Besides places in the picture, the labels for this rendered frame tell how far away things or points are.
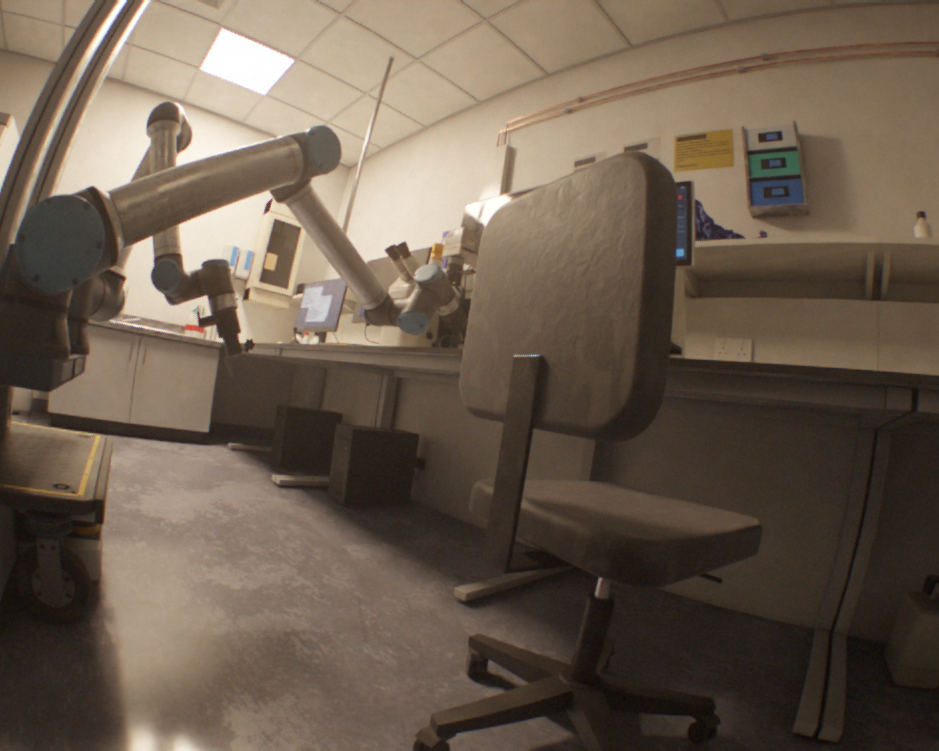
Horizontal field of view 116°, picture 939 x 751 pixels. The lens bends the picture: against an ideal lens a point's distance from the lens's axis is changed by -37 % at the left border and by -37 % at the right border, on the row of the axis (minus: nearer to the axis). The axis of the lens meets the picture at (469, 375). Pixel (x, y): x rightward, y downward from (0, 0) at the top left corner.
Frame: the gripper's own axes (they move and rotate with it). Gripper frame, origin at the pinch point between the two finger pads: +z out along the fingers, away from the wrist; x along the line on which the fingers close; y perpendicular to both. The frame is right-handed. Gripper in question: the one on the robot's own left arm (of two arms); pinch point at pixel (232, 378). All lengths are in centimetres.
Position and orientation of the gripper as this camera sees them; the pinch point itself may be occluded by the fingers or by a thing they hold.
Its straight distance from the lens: 145.9
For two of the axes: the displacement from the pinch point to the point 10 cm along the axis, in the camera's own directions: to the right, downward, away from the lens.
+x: -5.5, 0.8, 8.3
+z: 2.6, 9.6, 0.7
